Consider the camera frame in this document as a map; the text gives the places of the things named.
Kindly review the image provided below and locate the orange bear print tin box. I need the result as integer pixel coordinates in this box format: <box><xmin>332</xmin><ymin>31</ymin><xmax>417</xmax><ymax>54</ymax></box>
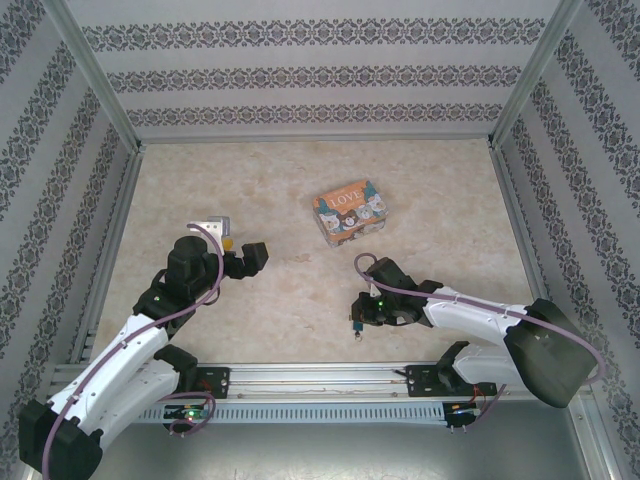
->
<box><xmin>312</xmin><ymin>178</ymin><xmax>390</xmax><ymax>249</ymax></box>

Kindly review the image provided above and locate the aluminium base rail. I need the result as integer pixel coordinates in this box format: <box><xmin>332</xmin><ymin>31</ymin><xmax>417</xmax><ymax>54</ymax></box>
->
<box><xmin>199</xmin><ymin>362</ymin><xmax>444</xmax><ymax>399</ymax></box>

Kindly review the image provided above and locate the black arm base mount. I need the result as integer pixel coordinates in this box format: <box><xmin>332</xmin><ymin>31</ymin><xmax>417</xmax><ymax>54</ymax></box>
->
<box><xmin>404</xmin><ymin>363</ymin><xmax>444</xmax><ymax>400</ymax></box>
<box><xmin>195</xmin><ymin>366</ymin><xmax>232</xmax><ymax>400</ymax></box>

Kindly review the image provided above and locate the aluminium frame side rail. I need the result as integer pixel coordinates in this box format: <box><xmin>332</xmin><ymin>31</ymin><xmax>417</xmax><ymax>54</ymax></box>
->
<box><xmin>73</xmin><ymin>142</ymin><xmax>147</xmax><ymax>369</ymax></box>
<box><xmin>486</xmin><ymin>138</ymin><xmax>549</xmax><ymax>304</ymax></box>

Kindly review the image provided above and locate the slotted grey cable duct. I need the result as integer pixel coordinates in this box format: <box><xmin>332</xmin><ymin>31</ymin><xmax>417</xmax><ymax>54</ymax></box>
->
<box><xmin>137</xmin><ymin>401</ymin><xmax>447</xmax><ymax>427</ymax></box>

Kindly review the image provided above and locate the aluminium frame upright post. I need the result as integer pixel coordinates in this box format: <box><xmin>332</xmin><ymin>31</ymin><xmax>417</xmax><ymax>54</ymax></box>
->
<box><xmin>44</xmin><ymin>0</ymin><xmax>142</xmax><ymax>151</ymax></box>

